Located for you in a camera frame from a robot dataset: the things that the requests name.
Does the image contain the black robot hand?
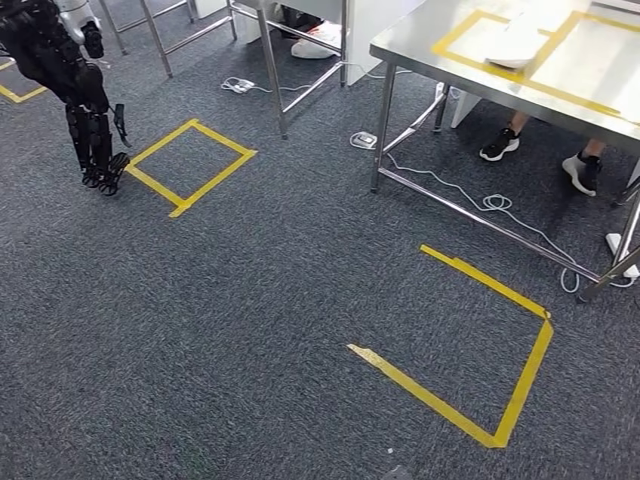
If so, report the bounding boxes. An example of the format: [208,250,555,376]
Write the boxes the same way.
[78,146,132,198]

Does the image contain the white plastic body panel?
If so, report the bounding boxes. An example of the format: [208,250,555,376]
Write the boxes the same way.
[484,11,552,72]

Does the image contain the steel workbench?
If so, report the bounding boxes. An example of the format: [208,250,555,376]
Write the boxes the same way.
[368,0,640,305]

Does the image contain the yellow floor tape outline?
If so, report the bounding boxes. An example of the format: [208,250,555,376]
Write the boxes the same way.
[347,244,555,450]
[0,58,49,105]
[124,117,259,221]

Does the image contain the white power strip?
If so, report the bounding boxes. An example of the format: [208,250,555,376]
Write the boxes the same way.
[220,75,257,95]
[605,231,640,281]

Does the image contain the square floor socket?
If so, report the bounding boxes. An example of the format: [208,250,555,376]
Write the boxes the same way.
[349,130,378,152]

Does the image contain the small yellow tape rectangle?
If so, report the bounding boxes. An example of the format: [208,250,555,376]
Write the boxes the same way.
[430,9,576,84]

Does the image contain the large yellow tape rectangle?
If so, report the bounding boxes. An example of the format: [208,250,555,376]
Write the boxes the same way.
[522,9,640,127]

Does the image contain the steel table frame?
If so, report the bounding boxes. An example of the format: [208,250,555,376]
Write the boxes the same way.
[96,0,239,79]

